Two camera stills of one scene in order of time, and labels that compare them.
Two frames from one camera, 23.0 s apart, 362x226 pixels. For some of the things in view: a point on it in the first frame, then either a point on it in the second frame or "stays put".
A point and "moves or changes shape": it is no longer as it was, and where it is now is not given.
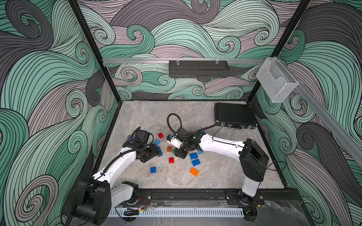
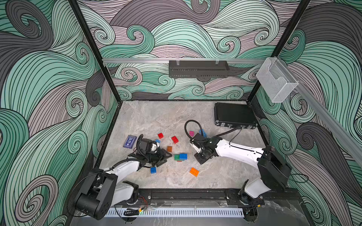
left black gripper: (154, 151) → (161, 157)
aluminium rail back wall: (141, 60) stays put
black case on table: (234, 116) stays put
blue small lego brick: (153, 170) stays put
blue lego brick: (193, 156) moves or changes shape
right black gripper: (178, 153) → (199, 159)
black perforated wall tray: (178, 69) stays put
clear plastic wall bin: (276, 81) stays put
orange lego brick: (194, 172) stays put
